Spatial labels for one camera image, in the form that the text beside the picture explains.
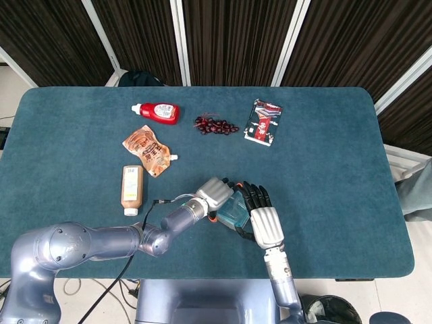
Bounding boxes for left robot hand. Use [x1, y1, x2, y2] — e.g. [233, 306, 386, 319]
[195, 177, 244, 223]

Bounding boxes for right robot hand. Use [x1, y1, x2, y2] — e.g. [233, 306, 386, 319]
[234, 181, 285, 250]

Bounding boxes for clear blue plastic container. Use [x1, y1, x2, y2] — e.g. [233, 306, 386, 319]
[215, 202, 251, 231]

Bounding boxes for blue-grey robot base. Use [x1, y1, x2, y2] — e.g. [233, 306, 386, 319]
[134, 278, 281, 324]

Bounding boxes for dark red grape bunch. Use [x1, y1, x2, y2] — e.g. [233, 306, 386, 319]
[193, 114, 240, 136]

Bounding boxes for blue velvet table cloth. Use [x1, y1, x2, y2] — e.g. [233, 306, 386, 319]
[0, 86, 415, 279]

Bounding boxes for orange sauce spout pouch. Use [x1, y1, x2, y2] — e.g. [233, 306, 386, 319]
[121, 124, 179, 178]

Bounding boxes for red white snack packet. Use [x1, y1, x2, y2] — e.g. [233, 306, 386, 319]
[243, 98, 284, 147]

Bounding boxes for brown sauce bottle white cap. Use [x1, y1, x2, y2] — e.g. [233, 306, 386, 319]
[120, 165, 144, 217]

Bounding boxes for red ketchup bottle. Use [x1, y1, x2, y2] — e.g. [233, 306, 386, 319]
[131, 103, 181, 126]

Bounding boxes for black trash bin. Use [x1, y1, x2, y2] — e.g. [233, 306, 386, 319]
[298, 294, 362, 324]

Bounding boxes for black bag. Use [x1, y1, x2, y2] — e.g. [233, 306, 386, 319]
[118, 70, 169, 88]

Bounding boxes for white rack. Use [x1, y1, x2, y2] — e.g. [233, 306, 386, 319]
[383, 144, 427, 183]

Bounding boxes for grey fabric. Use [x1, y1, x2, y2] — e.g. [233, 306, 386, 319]
[394, 158, 432, 222]

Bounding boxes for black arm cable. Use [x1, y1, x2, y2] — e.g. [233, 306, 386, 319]
[89, 194, 200, 324]

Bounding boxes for white partition frame post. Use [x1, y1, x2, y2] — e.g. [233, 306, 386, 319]
[169, 0, 192, 87]
[271, 0, 311, 87]
[373, 50, 432, 115]
[0, 45, 38, 88]
[80, 0, 123, 87]

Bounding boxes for floor cables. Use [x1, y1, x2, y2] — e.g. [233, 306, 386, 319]
[62, 278, 140, 324]

